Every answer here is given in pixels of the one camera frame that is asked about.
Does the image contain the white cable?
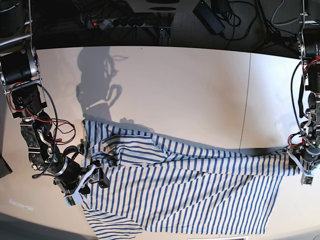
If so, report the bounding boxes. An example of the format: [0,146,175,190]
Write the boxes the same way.
[271,0,305,26]

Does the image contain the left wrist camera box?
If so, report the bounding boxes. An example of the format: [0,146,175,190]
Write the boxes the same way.
[301,175,314,186]

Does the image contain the dark object at left edge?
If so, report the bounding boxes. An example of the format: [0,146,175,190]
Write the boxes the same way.
[0,155,13,178]

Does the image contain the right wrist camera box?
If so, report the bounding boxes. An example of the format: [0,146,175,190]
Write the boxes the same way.
[64,192,83,207]

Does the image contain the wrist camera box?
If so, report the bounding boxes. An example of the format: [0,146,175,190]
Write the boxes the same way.
[64,192,83,207]
[301,175,314,186]

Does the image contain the black tripod stand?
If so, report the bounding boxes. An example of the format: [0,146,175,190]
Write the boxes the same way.
[254,0,301,55]

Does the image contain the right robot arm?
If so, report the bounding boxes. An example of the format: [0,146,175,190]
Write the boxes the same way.
[0,0,110,203]

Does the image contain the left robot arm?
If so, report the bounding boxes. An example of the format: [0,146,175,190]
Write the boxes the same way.
[285,0,320,185]

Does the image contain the blue white striped T-shirt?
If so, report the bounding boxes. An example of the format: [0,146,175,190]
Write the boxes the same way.
[82,120,300,240]

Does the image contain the black power strip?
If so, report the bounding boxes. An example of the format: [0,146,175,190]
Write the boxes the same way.
[85,17,147,30]

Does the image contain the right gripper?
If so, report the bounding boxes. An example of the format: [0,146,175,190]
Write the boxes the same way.
[51,146,110,196]

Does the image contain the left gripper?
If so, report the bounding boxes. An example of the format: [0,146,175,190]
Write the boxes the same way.
[281,139,320,178]

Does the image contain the black power adapter brick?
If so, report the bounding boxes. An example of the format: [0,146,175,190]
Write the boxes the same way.
[193,0,225,35]

